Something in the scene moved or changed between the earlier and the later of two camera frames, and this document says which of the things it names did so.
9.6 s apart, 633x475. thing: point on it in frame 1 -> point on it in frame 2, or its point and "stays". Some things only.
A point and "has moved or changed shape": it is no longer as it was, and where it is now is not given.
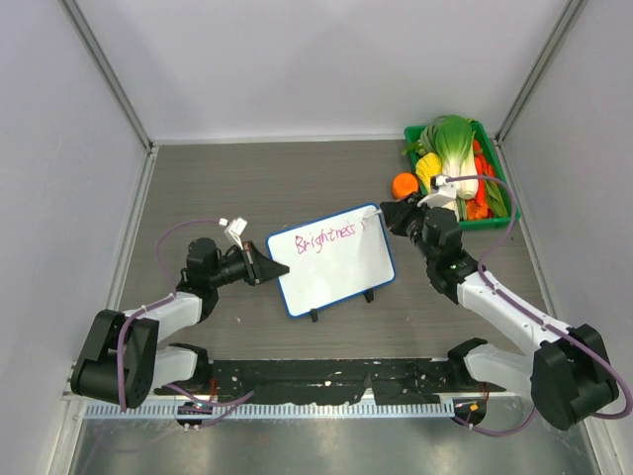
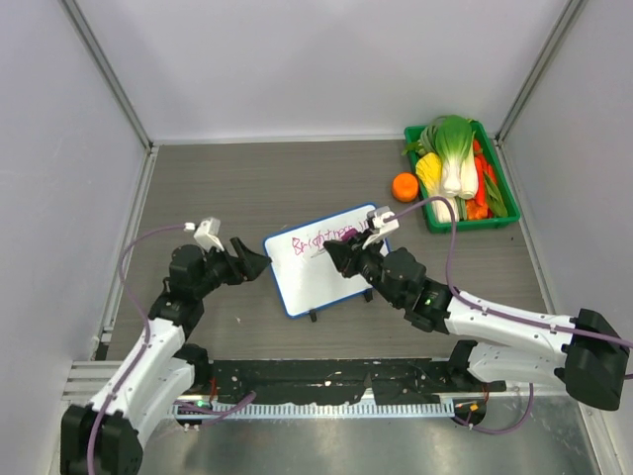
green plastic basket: x=412 y=134 stays
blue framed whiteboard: x=333 y=259 stays
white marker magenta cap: x=373 y=213 has moved or changed shape
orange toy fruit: x=404 y=184 stays
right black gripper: x=398 y=213 -> x=341 y=252
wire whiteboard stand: x=369 y=296 stays
